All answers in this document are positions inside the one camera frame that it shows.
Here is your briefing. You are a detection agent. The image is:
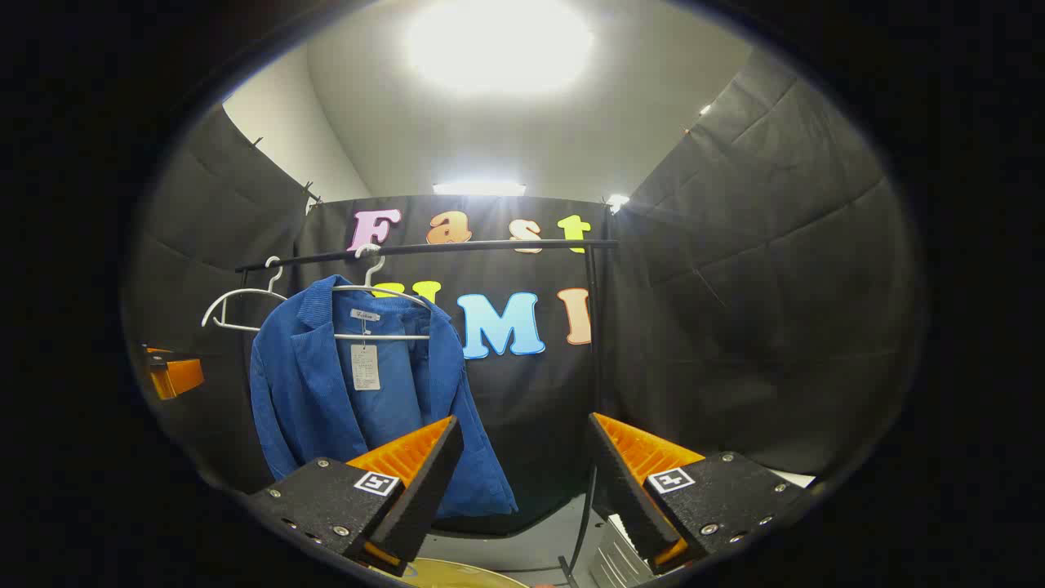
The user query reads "white clothes hanger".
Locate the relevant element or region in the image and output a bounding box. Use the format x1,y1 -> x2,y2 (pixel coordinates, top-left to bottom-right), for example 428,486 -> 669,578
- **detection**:
331,243 -> 434,341
202,256 -> 288,334

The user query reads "large ceiling light panel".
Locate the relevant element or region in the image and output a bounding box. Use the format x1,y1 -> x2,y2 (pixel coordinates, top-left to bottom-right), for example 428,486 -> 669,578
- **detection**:
404,0 -> 597,95

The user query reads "black clothes rack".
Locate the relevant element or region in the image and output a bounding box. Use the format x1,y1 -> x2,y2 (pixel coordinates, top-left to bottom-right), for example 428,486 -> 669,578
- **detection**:
233,237 -> 621,585

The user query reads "long ceiling light strip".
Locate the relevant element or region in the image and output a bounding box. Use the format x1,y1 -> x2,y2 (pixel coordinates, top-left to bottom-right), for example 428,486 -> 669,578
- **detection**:
433,181 -> 527,197

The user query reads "yellow laundry hamper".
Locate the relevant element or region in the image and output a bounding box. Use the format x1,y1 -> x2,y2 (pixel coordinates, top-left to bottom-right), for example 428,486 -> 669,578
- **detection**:
392,558 -> 531,588

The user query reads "blue corduroy jacket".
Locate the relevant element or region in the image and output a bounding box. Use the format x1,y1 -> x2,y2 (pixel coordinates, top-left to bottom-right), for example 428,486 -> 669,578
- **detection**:
249,274 -> 519,518

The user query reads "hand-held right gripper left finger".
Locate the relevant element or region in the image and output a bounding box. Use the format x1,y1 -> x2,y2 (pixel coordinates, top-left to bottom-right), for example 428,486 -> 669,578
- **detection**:
245,415 -> 465,577

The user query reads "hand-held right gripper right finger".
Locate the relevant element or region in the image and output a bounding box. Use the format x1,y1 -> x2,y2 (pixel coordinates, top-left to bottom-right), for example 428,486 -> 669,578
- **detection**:
588,412 -> 817,575

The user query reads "white storage box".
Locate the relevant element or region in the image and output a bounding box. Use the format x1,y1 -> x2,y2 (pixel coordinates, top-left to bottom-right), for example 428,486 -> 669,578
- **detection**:
584,470 -> 817,588

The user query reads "black backdrop cloth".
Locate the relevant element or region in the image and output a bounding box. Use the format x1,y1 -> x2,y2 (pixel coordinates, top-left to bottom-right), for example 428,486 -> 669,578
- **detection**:
122,49 -> 927,536

